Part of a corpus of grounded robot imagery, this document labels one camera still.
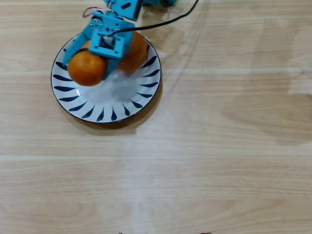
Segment white red servo wires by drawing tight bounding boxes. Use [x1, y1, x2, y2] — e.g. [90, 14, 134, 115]
[82, 6, 108, 18]

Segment large round orange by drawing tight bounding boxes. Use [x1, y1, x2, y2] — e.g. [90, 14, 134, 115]
[116, 31, 150, 74]

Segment white plate with blue leaves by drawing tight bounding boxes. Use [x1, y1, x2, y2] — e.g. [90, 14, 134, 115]
[51, 31, 162, 124]

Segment smooth medium orange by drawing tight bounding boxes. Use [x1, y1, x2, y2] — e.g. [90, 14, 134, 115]
[67, 51, 108, 87]

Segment black camera cable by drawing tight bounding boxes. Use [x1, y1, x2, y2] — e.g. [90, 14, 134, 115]
[107, 0, 200, 37]

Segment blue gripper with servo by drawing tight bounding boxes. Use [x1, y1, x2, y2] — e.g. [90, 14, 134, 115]
[62, 11, 136, 80]

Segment small scarred orange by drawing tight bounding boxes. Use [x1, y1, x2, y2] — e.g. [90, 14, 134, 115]
[79, 40, 92, 52]

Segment blue wrist camera box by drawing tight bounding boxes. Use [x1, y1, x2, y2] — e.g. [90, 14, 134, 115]
[87, 31, 128, 60]

